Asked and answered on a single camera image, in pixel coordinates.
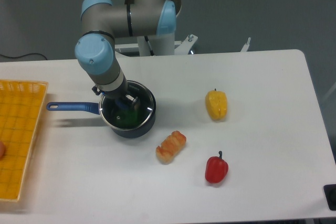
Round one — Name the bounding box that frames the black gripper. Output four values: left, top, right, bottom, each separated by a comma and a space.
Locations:
92, 79, 139, 109

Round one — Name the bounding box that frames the yellow woven basket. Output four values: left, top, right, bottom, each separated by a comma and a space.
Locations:
1, 79, 48, 202

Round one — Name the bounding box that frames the black device table corner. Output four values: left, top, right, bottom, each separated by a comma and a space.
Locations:
323, 184, 336, 211

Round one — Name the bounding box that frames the green bell pepper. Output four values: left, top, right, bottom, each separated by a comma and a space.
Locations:
112, 110, 140, 129

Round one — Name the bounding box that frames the toy bread loaf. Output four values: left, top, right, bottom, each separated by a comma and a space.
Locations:
155, 131, 187, 164

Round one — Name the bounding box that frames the dark saucepan blue handle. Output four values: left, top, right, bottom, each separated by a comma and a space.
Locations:
46, 80, 156, 138

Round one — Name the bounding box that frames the orange object in basket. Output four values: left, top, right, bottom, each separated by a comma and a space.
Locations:
0, 141, 6, 158

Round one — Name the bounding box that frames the glass pot lid blue knob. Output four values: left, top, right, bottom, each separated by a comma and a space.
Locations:
99, 80, 156, 131

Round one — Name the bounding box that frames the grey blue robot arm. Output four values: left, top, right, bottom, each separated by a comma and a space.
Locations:
75, 0, 176, 99

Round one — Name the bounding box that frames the yellow bell pepper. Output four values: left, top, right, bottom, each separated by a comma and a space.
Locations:
205, 89, 228, 121

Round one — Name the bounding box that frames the black cable on floor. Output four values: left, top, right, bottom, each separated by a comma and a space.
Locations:
0, 52, 48, 60

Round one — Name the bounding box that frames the red bell pepper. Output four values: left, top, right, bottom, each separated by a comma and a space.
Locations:
205, 151, 229, 184

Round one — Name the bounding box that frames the white metal bracket right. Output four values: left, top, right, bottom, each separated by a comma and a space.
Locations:
240, 37, 251, 52

